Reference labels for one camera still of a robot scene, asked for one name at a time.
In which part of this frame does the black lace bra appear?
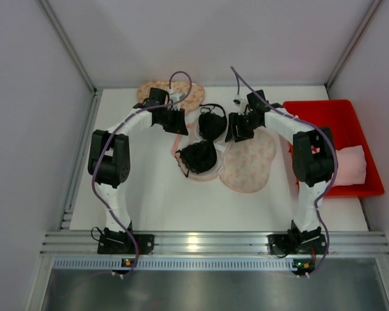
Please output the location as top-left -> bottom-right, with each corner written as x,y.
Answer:
174,103 -> 228,178

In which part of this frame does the red plastic tray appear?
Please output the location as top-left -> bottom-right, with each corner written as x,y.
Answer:
283,99 -> 385,199

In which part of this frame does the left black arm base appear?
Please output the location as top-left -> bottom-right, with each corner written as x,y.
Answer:
90,227 -> 154,255

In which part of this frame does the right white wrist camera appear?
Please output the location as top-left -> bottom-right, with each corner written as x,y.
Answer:
233,94 -> 248,108

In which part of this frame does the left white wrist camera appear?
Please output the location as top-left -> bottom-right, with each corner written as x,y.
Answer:
169,93 -> 186,103

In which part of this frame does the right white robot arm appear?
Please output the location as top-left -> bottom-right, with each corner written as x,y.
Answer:
226,90 -> 338,243

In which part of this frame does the pink folded cloth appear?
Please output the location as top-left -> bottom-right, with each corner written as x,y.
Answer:
333,145 -> 367,187

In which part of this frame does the floral mesh laundry bag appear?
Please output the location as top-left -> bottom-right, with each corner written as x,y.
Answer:
171,120 -> 276,193

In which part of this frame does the slotted grey cable duct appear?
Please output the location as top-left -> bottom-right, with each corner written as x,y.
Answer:
53,257 -> 312,271

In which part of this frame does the aluminium mounting rail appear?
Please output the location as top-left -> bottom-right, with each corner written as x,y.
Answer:
40,231 -> 389,258

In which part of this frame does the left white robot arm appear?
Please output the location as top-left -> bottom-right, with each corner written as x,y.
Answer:
88,87 -> 191,236

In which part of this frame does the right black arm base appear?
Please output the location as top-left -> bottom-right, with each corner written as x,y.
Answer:
268,230 -> 327,258

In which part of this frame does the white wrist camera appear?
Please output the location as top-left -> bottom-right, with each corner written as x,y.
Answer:
169,93 -> 186,103
233,94 -> 248,108

